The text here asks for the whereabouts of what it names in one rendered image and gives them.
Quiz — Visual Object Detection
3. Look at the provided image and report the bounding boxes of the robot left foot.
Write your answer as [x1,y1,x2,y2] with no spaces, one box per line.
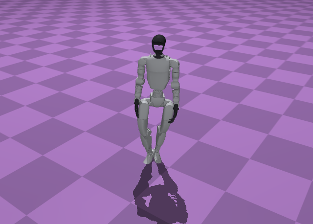
[153,148,161,163]

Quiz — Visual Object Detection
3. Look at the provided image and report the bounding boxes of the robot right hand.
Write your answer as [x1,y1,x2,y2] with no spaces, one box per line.
[134,99,139,118]

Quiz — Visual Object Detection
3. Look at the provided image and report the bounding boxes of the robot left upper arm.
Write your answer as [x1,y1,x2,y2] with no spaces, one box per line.
[169,58,179,89]

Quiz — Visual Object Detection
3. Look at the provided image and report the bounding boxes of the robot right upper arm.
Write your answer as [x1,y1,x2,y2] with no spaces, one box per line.
[136,56,148,85]

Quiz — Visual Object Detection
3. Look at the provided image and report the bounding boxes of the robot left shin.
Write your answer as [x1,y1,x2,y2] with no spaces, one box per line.
[155,133,166,153]

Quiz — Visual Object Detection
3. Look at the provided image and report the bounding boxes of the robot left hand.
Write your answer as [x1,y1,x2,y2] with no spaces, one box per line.
[168,104,179,123]

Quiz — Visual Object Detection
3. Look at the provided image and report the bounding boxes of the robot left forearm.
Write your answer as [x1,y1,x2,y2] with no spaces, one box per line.
[172,82,179,108]

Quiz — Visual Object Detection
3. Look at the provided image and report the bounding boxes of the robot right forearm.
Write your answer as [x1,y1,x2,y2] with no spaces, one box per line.
[134,84,143,102]

